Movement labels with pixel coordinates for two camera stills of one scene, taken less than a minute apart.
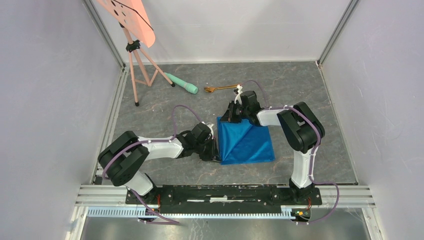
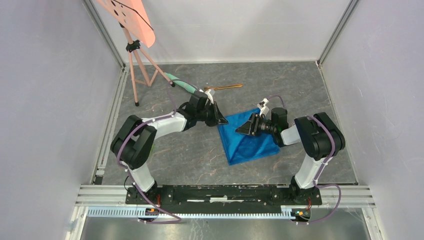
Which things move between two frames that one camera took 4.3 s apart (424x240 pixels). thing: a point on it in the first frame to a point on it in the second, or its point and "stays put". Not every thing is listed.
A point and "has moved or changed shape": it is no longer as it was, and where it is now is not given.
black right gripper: [229, 113] to [251, 127]
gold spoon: [210, 89] stays put
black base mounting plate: [218, 199] stays put
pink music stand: [133, 17] stays put
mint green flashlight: [190, 87] stays put
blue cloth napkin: [242, 142] has moved or changed shape
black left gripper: [213, 155] to [218, 118]
